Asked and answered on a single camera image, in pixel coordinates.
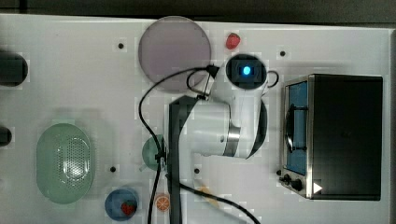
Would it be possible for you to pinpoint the orange slice toy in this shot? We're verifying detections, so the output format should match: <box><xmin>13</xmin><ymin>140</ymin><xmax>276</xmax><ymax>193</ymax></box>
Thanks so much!
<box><xmin>154</xmin><ymin>193</ymin><xmax>170</xmax><ymax>212</ymax></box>

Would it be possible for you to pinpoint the blue small plate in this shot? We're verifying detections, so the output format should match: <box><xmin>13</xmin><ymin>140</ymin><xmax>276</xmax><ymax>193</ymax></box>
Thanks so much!
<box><xmin>105</xmin><ymin>188</ymin><xmax>139</xmax><ymax>221</ymax></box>

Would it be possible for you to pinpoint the light green strainer basket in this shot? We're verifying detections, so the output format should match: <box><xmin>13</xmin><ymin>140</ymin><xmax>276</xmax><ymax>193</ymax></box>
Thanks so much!
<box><xmin>36</xmin><ymin>123</ymin><xmax>94</xmax><ymax>204</ymax></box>

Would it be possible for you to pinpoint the black object lower left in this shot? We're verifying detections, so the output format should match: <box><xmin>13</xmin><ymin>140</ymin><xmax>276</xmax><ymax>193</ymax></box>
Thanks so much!
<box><xmin>0</xmin><ymin>126</ymin><xmax>12</xmax><ymax>147</ymax></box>

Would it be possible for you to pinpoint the silver toaster oven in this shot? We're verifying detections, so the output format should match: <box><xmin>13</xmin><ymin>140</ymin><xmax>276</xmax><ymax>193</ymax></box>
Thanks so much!
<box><xmin>277</xmin><ymin>74</ymin><xmax>383</xmax><ymax>201</ymax></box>

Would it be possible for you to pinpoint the red strawberry on blue plate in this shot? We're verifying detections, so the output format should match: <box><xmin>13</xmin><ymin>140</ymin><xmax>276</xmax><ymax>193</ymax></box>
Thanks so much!
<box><xmin>120</xmin><ymin>201</ymin><xmax>136</xmax><ymax>216</ymax></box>

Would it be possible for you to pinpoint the red strawberry on table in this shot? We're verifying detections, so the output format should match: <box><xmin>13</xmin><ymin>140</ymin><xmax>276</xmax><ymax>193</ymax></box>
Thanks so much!
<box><xmin>225</xmin><ymin>33</ymin><xmax>241</xmax><ymax>49</ymax></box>

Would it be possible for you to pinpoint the black object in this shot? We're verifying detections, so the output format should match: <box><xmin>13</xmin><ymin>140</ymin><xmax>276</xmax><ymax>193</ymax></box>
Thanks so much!
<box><xmin>0</xmin><ymin>126</ymin><xmax>12</xmax><ymax>147</ymax></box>
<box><xmin>0</xmin><ymin>52</ymin><xmax>28</xmax><ymax>87</ymax></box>

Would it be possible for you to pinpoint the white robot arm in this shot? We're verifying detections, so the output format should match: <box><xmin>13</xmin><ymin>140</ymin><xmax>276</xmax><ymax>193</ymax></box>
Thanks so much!
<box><xmin>165</xmin><ymin>54</ymin><xmax>267</xmax><ymax>224</ymax></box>

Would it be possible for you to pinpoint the black object upper left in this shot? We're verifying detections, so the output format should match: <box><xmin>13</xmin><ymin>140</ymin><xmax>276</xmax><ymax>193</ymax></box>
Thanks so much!
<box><xmin>0</xmin><ymin>52</ymin><xmax>28</xmax><ymax>87</ymax></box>

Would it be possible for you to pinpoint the grey round plate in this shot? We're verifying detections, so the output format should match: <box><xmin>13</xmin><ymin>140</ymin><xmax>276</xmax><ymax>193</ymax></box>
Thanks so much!
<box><xmin>138</xmin><ymin>16</ymin><xmax>211</xmax><ymax>92</ymax></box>

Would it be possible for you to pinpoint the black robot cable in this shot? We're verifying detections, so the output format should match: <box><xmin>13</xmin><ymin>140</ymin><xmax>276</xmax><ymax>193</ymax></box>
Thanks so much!
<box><xmin>138</xmin><ymin>63</ymin><xmax>279</xmax><ymax>224</ymax></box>

